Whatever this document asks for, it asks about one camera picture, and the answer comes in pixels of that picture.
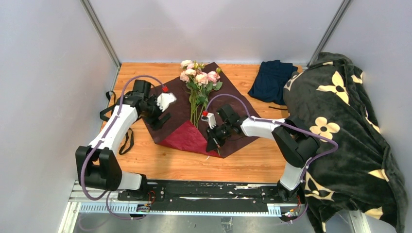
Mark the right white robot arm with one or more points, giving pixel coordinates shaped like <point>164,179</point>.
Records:
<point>290,134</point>

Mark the black floral blanket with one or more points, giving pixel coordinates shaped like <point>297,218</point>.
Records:
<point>357,170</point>

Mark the dark blue folded cloth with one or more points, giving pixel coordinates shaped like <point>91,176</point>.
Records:
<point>270,81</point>

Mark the pink fake flower bunch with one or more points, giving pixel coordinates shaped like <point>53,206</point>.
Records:
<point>200,85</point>

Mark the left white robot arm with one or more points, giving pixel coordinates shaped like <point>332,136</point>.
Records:
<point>98,169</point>

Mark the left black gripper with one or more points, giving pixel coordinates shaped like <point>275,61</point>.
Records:
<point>155,123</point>

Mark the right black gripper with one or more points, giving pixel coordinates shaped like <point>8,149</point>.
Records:
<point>213,140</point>

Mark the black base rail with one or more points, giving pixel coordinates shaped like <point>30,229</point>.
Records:
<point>209,197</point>

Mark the black printed ribbon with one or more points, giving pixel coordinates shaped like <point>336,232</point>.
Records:
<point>118,132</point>

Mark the maroon wrapping paper sheet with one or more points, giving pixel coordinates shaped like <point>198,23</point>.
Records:
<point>179,133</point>

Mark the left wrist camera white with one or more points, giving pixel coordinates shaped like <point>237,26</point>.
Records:
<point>164,100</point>

